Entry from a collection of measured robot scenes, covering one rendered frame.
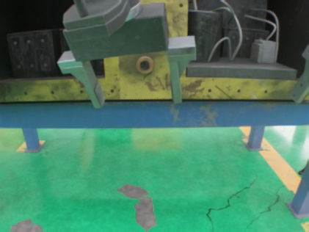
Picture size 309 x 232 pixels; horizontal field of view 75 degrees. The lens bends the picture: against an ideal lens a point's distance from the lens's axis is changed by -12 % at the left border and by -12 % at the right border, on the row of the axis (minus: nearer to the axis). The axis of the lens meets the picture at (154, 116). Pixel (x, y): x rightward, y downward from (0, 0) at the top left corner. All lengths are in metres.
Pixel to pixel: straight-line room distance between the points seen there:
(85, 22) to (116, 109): 0.59
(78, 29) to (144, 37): 0.09
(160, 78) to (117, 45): 0.43
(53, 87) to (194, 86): 0.45
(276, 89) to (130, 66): 0.50
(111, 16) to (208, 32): 0.60
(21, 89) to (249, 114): 0.80
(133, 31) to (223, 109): 0.59
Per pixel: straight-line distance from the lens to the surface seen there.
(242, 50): 1.03
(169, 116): 0.79
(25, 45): 1.03
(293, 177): 1.66
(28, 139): 1.85
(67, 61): 0.35
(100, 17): 0.21
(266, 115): 0.90
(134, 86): 0.72
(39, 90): 0.81
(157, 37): 0.29
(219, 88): 0.76
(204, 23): 0.79
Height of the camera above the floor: 0.89
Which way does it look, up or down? 23 degrees down
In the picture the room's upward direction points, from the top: straight up
